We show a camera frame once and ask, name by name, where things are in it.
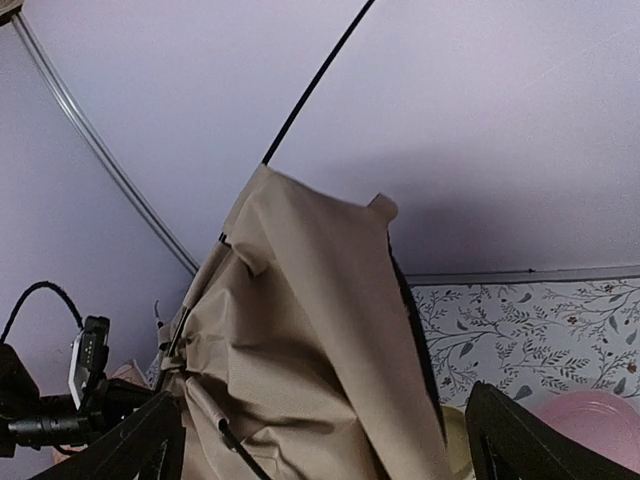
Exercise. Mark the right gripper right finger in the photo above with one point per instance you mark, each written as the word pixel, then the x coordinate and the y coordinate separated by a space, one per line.
pixel 507 441

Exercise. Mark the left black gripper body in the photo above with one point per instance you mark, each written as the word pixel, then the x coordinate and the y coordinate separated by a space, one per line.
pixel 30 420

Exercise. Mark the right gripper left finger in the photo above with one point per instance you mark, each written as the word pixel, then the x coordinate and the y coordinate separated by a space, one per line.
pixel 147 445

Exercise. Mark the black tent pole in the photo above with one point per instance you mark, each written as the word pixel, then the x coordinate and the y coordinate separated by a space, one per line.
pixel 234 444
pixel 316 79

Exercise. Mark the beige fabric pet tent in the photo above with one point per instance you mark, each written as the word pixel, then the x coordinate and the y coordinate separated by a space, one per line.
pixel 295 332

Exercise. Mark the brown patterned pet cushion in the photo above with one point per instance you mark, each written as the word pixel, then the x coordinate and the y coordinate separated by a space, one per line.
pixel 129 372

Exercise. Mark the cream small bowl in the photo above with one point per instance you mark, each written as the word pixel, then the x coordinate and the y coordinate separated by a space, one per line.
pixel 458 449

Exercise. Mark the pink flat plate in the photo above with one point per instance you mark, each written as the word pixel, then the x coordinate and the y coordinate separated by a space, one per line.
pixel 600 421

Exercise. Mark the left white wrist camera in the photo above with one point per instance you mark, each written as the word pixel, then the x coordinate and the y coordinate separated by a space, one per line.
pixel 89 357

